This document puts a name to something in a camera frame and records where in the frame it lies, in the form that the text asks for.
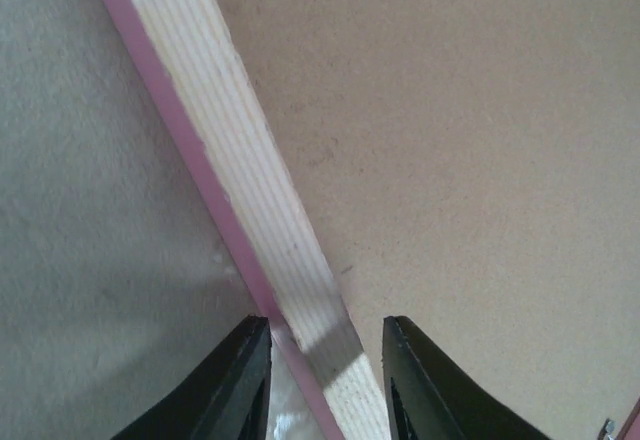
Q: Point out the pink picture frame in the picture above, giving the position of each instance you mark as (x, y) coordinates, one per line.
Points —
(186, 57)

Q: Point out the brown backing board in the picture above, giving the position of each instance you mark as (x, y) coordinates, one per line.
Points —
(473, 165)

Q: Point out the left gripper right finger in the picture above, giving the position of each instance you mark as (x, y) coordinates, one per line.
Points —
(429, 396)

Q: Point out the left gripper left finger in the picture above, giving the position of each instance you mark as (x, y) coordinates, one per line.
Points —
(225, 397)

